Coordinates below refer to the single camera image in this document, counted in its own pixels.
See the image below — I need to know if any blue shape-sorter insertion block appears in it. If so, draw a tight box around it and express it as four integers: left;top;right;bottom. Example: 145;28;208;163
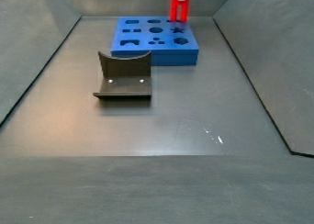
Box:
111;17;199;66

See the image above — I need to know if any black curved holder bracket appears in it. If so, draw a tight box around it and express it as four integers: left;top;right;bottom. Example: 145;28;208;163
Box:
93;52;152;99

